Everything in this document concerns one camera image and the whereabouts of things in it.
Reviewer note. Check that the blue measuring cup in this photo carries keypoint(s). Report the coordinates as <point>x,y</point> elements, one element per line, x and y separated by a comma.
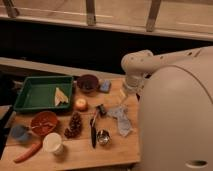
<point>20,133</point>

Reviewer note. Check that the green plastic tray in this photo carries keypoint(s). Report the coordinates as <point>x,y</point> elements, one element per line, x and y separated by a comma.
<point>38,93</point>

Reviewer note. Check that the orange plastic bowl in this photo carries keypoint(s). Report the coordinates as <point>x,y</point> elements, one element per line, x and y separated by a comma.
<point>43,123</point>

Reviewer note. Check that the blue sponge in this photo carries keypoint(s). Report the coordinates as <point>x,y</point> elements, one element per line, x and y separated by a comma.
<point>105,86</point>

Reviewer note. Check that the blue grey cloth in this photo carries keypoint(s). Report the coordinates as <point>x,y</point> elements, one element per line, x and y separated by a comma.
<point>123,123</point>

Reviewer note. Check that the yellow cheese wedge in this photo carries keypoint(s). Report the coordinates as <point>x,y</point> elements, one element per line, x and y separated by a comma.
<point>60,97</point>

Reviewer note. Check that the small metal cup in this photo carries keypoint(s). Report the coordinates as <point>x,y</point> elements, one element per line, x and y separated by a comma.
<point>103,137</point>

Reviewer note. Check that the dark brown bowl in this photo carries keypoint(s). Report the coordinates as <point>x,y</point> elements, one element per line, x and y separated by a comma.
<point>88,83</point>

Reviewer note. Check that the black handled knife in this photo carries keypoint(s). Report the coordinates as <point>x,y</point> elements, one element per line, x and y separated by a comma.
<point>93,128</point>

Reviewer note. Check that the orange carrot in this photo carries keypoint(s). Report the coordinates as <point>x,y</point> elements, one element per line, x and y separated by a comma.
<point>29,153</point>

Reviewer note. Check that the small yellow apple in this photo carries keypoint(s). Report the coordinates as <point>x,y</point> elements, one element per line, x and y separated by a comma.
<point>81,104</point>

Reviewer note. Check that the small black clip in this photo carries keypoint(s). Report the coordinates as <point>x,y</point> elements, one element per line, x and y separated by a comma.
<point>101,109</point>

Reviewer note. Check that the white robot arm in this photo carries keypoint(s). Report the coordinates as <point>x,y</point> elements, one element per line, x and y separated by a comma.
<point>175,113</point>

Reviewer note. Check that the white paper cup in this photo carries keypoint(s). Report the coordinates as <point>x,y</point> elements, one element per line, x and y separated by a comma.
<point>52,143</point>

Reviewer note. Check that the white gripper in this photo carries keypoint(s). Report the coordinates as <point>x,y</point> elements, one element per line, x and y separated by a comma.
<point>133,84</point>

